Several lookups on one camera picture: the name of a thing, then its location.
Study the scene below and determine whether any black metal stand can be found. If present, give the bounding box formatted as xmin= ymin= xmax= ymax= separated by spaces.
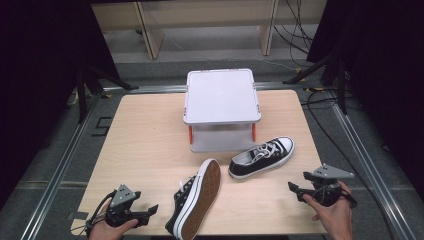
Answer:
xmin=73 ymin=58 xmax=140 ymax=125
xmin=282 ymin=49 xmax=350 ymax=116

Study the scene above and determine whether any black canvas sneaker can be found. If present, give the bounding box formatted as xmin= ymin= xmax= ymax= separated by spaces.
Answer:
xmin=164 ymin=158 xmax=222 ymax=240
xmin=227 ymin=135 xmax=296 ymax=181

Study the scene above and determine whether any person's left hand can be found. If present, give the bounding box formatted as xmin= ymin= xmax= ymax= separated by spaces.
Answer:
xmin=88 ymin=202 xmax=140 ymax=240

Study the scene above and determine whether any dark curtain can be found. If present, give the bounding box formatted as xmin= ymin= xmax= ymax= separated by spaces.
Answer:
xmin=305 ymin=0 xmax=424 ymax=201
xmin=0 ymin=0 xmax=120 ymax=209

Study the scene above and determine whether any bundle of black cables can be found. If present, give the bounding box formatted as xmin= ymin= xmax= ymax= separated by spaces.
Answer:
xmin=272 ymin=0 xmax=315 ymax=68

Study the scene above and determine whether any person's right hand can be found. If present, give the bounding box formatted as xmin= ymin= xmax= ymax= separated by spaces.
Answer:
xmin=302 ymin=181 xmax=354 ymax=240

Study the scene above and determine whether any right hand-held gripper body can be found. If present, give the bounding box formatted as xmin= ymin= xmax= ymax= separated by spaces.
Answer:
xmin=302 ymin=163 xmax=356 ymax=208

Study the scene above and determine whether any metal floor rail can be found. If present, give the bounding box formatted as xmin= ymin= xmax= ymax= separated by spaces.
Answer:
xmin=19 ymin=93 xmax=105 ymax=240
xmin=329 ymin=99 xmax=418 ymax=240

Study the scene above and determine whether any white plastic storage box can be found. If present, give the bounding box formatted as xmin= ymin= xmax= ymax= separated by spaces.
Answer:
xmin=182 ymin=68 xmax=263 ymax=154

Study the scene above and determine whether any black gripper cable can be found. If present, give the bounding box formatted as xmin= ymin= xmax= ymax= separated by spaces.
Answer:
xmin=70 ymin=190 xmax=118 ymax=238

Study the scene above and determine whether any light wooden shelf unit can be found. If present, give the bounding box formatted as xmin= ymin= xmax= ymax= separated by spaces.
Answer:
xmin=90 ymin=0 xmax=328 ymax=61

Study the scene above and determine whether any long black floor cable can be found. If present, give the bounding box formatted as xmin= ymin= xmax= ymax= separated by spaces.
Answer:
xmin=300 ymin=89 xmax=398 ymax=240

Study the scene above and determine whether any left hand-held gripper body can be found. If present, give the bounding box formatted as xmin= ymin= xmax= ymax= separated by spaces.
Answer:
xmin=105 ymin=184 xmax=150 ymax=228

